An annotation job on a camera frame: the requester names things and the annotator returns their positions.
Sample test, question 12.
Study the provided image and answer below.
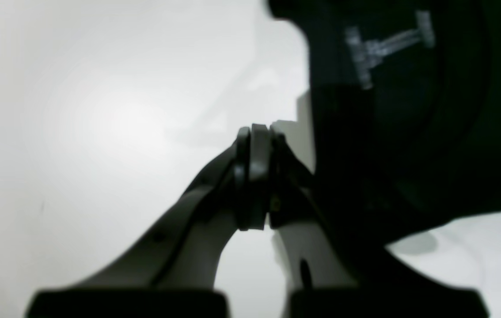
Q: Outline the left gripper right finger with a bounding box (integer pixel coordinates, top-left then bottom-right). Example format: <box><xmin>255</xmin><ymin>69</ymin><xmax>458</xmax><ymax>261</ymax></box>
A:
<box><xmin>269</xmin><ymin>131</ymin><xmax>490</xmax><ymax>318</ymax></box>

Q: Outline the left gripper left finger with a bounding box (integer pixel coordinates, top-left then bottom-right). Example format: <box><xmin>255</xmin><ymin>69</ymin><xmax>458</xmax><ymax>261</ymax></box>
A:
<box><xmin>26</xmin><ymin>125</ymin><xmax>273</xmax><ymax>318</ymax></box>

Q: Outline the black t-shirt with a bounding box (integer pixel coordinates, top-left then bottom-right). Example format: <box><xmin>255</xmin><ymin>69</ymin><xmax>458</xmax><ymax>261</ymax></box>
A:
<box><xmin>267</xmin><ymin>0</ymin><xmax>501</xmax><ymax>260</ymax></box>

